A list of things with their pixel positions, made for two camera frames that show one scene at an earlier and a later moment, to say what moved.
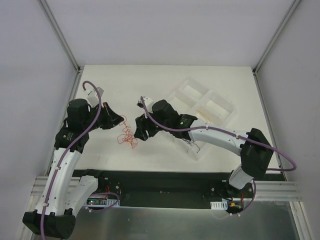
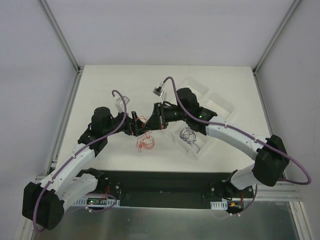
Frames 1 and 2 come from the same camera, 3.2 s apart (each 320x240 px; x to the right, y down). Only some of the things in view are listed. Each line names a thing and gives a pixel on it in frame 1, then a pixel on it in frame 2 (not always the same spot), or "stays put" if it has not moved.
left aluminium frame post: (55, 26) stays put
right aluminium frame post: (275, 36) stays put
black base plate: (160, 189) stays put
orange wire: (128, 135) -> (146, 140)
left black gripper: (107, 117) -> (133, 121)
